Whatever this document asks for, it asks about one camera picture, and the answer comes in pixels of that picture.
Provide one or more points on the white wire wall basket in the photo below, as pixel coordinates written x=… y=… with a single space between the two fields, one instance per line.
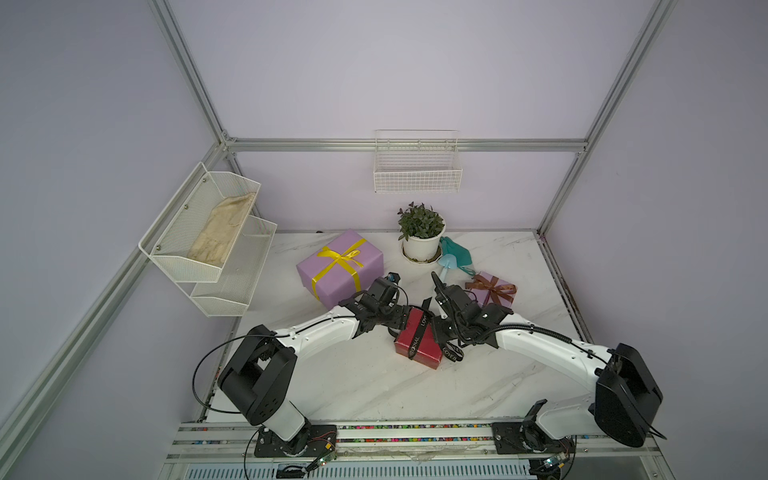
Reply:
x=416 y=161

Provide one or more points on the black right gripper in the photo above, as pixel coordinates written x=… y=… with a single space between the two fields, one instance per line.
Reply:
x=438 y=324

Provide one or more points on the green potted plant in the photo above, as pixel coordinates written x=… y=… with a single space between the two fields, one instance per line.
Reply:
x=420 y=222

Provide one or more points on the brown satin ribbon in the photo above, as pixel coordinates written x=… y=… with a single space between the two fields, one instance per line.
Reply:
x=494 y=288

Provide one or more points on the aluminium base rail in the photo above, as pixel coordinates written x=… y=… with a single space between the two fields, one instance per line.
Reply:
x=431 y=449

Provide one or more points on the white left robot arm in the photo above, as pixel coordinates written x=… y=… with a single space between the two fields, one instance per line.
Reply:
x=258 y=375

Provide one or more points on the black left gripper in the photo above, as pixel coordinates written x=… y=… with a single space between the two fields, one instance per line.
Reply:
x=399 y=313

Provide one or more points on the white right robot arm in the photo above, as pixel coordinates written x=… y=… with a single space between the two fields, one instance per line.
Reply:
x=618 y=396

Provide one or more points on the aluminium frame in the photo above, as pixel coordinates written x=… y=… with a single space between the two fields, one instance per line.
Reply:
x=27 y=419

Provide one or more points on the white mesh two-tier shelf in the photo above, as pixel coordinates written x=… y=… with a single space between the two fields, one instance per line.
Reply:
x=217 y=292

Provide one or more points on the red gift box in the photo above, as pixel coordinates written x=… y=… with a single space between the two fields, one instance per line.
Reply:
x=417 y=341

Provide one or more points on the white plant pot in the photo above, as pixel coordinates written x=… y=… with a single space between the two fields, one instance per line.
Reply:
x=420 y=242

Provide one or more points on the beige cloth in shelf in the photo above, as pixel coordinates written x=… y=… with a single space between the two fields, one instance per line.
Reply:
x=215 y=242

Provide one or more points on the teal cloth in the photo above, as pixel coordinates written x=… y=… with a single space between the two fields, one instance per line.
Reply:
x=464 y=259

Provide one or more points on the black lettered ribbon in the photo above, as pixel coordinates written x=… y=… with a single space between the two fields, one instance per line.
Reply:
x=450 y=352

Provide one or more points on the yellow satin ribbon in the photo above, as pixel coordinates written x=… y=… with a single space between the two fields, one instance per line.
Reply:
x=345 y=260

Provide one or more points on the large purple gift box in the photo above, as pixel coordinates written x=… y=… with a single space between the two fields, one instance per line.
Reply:
x=337 y=285

